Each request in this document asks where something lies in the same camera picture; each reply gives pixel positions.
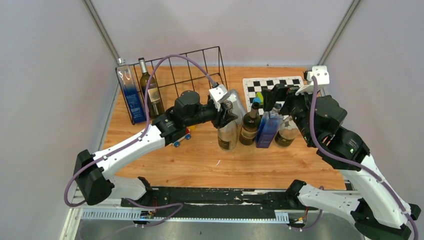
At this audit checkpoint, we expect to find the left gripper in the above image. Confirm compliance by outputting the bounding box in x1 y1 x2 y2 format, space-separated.
184 100 239 129

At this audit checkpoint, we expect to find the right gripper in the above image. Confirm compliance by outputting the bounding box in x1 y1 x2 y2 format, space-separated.
261 83 318 144

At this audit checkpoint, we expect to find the clear champagne bottle black label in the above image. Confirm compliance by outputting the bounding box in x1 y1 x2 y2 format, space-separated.
217 100 239 152

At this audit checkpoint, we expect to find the green wine bottle cream label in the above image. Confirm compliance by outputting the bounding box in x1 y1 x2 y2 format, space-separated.
238 101 261 146

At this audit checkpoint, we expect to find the blue square bottle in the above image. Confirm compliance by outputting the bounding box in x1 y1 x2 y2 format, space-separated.
255 103 283 149
115 58 147 125

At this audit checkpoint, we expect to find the clear bottle dark label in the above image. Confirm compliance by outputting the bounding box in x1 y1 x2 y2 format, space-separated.
274 116 299 148

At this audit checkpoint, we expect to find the dark green wine bottle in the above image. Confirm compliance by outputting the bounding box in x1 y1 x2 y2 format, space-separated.
138 57 165 119

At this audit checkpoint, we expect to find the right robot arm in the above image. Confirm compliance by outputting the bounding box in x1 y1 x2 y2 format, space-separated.
261 84 421 240

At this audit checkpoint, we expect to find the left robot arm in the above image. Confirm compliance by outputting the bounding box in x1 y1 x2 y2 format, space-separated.
73 84 237 206

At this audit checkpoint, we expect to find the blue green white block cluster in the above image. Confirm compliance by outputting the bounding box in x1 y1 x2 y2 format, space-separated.
252 92 264 106

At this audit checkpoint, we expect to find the checkered chess mat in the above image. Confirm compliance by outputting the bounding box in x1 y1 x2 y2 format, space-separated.
242 76 304 112

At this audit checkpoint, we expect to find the yellow blue toy car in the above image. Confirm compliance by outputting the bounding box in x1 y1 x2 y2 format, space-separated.
172 128 192 148

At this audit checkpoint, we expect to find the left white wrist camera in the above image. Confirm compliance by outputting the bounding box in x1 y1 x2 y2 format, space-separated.
208 84 230 112

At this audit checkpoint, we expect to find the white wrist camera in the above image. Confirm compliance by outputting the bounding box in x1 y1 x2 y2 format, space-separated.
208 84 230 112
295 65 330 96

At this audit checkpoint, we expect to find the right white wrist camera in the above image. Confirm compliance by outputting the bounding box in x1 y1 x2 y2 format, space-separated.
295 65 330 96

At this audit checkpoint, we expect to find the black wire wine rack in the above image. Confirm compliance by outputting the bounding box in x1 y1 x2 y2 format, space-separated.
116 46 229 125

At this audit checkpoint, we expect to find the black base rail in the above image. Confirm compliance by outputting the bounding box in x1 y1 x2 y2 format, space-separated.
71 185 369 226

